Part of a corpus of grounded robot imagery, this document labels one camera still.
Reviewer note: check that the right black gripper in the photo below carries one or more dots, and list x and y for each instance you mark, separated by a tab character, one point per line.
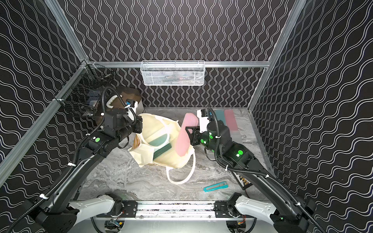
195	137

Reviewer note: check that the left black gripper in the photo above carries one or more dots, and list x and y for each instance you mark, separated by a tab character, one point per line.
137	124

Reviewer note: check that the translucent clear pencil case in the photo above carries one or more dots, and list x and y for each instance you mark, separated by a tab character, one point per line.
236	136

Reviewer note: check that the pink pencil case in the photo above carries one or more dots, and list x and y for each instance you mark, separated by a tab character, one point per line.
183	140
230	120

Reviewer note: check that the teal translucent pencil case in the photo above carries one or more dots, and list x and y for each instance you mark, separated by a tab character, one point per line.
220	116

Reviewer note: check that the cream canvas tote bag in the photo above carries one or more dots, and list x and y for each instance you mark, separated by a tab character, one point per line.
155	126

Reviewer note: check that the teal utility knife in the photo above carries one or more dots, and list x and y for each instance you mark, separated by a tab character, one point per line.
217	186

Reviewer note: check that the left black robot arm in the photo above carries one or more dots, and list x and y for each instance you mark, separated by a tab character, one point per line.
52	209

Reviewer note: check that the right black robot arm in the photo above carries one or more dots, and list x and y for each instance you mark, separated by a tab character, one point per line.
285	212

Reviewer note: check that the green pencil case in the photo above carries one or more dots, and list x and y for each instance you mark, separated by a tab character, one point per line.
161	145

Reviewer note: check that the brown lidded storage box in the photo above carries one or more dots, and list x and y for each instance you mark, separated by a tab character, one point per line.
127	94

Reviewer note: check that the black card with brown items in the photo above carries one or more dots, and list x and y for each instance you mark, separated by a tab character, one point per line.
244	183

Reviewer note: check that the white wire mesh basket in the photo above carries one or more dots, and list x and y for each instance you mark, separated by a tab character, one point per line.
173	73

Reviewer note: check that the black wire basket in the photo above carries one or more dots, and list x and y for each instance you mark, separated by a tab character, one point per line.
82	99

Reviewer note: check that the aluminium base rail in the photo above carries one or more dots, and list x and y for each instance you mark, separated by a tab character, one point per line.
175	210

